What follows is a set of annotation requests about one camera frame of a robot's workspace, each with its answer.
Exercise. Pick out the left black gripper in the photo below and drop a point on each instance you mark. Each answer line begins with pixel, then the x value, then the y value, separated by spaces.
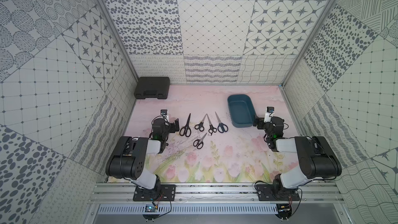
pixel 173 125

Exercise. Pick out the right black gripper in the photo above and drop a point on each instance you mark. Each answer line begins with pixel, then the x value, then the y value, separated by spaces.
pixel 259 122

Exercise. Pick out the large all-black scissors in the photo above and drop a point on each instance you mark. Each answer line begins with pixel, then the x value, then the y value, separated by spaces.
pixel 186 130

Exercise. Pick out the small black-handled scissors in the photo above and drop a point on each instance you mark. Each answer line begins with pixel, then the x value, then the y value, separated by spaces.
pixel 200 126

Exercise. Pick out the thin black hair scissors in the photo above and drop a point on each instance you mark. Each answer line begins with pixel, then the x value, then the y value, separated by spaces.
pixel 212 129

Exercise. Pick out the blue-handled scissors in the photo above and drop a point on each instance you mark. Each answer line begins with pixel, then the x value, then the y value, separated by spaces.
pixel 222 128

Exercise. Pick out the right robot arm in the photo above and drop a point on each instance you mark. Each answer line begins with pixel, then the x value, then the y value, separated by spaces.
pixel 316 159

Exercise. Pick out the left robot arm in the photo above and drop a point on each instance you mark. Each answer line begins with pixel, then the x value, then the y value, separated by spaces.
pixel 127 160

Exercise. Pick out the teal plastic storage box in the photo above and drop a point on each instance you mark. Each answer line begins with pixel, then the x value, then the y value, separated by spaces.
pixel 241 110

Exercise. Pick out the black plastic tool case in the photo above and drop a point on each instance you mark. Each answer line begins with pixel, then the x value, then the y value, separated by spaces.
pixel 152 87

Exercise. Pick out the left controller board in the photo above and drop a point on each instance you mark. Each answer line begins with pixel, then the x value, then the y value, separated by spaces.
pixel 151 212

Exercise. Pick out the controller board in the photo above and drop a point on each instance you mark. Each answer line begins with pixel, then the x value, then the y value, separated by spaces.
pixel 284 211
pixel 151 212

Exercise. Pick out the right controller board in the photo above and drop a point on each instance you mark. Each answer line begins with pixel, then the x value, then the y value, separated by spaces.
pixel 284 211

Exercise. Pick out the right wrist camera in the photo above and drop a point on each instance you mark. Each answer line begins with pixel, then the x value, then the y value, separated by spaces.
pixel 269 113

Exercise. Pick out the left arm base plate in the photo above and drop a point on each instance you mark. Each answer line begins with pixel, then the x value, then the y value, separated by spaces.
pixel 164 192

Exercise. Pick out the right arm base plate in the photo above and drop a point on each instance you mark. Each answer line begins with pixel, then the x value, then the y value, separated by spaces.
pixel 267 192

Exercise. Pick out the aluminium rail frame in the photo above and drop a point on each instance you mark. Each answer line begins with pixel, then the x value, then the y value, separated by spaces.
pixel 117 193

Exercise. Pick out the white slotted cable duct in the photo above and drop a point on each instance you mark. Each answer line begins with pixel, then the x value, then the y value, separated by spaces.
pixel 136 209

